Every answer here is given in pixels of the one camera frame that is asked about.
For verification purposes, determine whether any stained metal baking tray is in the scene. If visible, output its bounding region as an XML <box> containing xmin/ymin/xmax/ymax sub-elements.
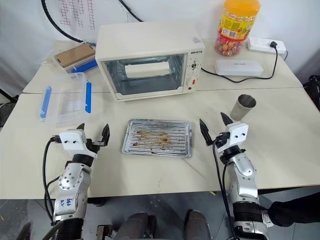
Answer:
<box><xmin>121</xmin><ymin>118</ymin><xmax>193</xmax><ymax>160</ymax></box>

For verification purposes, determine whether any white paper with grid print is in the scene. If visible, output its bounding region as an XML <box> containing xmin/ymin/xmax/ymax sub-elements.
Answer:
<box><xmin>58</xmin><ymin>0</ymin><xmax>97</xmax><ymax>31</ymax></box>

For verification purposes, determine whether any thick black hose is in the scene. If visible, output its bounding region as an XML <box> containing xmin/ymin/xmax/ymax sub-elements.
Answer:
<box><xmin>41</xmin><ymin>0</ymin><xmax>86</xmax><ymax>43</ymax></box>

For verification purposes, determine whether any white flat plastic case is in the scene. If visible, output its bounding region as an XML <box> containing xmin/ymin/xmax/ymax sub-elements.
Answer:
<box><xmin>214</xmin><ymin>59</ymin><xmax>264</xmax><ymax>76</ymax></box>

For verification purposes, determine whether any cream toaster oven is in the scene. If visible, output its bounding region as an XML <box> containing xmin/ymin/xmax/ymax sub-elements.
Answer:
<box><xmin>95</xmin><ymin>24</ymin><xmax>206</xmax><ymax>102</ymax></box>

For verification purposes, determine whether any clear candy jar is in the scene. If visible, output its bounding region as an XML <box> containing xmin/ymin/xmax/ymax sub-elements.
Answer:
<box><xmin>214</xmin><ymin>9</ymin><xmax>258</xmax><ymax>58</ymax></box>

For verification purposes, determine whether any dark rounded shape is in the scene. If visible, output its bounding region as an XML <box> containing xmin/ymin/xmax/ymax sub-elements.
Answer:
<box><xmin>116</xmin><ymin>212</ymin><xmax>157</xmax><ymax>240</ymax></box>
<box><xmin>184</xmin><ymin>209</ymin><xmax>213</xmax><ymax>240</ymax></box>

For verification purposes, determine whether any thin black wall cable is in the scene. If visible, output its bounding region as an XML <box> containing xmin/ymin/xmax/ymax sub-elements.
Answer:
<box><xmin>118</xmin><ymin>0</ymin><xmax>145</xmax><ymax>23</ymax></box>

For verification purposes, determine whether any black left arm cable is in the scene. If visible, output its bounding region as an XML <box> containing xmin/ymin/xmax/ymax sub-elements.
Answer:
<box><xmin>41</xmin><ymin>136</ymin><xmax>63</xmax><ymax>226</ymax></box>

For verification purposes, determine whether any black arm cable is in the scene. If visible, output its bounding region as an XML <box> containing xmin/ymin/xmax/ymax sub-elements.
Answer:
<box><xmin>41</xmin><ymin>136</ymin><xmax>63</xmax><ymax>226</ymax></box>
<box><xmin>211</xmin><ymin>142</ymin><xmax>239</xmax><ymax>240</ymax></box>

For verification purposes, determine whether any orange jar lid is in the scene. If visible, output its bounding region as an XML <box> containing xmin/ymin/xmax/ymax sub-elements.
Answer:
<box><xmin>223</xmin><ymin>0</ymin><xmax>261</xmax><ymax>18</ymax></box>

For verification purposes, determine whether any black oven power cable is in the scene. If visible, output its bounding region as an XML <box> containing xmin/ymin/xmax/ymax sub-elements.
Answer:
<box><xmin>201</xmin><ymin>46</ymin><xmax>280</xmax><ymax>84</ymax></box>

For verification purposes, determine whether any clear box with blue latches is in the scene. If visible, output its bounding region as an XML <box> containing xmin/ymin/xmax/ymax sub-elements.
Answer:
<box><xmin>39</xmin><ymin>72</ymin><xmax>93</xmax><ymax>129</ymax></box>

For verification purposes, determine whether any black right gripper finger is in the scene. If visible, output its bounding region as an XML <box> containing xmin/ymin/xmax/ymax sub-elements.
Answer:
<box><xmin>199</xmin><ymin>118</ymin><xmax>214</xmax><ymax>147</ymax></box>
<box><xmin>220</xmin><ymin>112</ymin><xmax>234</xmax><ymax>127</ymax></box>

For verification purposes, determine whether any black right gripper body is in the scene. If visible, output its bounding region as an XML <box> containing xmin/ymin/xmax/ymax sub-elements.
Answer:
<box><xmin>213</xmin><ymin>132</ymin><xmax>231</xmax><ymax>149</ymax></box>

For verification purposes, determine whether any black chair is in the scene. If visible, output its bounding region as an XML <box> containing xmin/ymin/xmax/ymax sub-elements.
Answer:
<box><xmin>302</xmin><ymin>76</ymin><xmax>320</xmax><ymax>112</ymax></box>

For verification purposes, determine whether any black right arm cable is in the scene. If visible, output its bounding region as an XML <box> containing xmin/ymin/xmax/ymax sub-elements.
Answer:
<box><xmin>211</xmin><ymin>142</ymin><xmax>239</xmax><ymax>240</ymax></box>

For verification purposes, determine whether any white power strip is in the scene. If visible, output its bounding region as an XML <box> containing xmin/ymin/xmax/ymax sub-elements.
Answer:
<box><xmin>246</xmin><ymin>37</ymin><xmax>287</xmax><ymax>56</ymax></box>

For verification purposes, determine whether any brown cardboard box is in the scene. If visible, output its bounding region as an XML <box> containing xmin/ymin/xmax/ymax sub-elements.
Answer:
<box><xmin>55</xmin><ymin>44</ymin><xmax>97</xmax><ymax>69</ymax></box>

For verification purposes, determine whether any stainless steel cup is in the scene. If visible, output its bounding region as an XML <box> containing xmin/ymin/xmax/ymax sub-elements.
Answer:
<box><xmin>230</xmin><ymin>94</ymin><xmax>257</xmax><ymax>121</ymax></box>

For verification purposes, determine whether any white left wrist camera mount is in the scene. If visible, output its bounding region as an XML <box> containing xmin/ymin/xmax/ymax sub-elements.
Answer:
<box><xmin>58</xmin><ymin>129</ymin><xmax>99</xmax><ymax>159</ymax></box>

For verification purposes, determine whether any clear container with blue lid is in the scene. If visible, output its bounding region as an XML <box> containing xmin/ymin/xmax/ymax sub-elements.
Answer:
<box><xmin>41</xmin><ymin>42</ymin><xmax>99</xmax><ymax>75</ymax></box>

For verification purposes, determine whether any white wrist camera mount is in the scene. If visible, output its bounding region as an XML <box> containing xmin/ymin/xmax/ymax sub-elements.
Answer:
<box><xmin>58</xmin><ymin>129</ymin><xmax>99</xmax><ymax>159</ymax></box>
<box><xmin>216</xmin><ymin>121</ymin><xmax>249</xmax><ymax>154</ymax></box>

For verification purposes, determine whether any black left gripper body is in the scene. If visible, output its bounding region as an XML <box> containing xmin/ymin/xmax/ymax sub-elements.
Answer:
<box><xmin>84</xmin><ymin>138</ymin><xmax>106</xmax><ymax>154</ymax></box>

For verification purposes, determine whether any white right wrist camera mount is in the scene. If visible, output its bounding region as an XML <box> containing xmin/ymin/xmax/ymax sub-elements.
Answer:
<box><xmin>216</xmin><ymin>121</ymin><xmax>249</xmax><ymax>154</ymax></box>

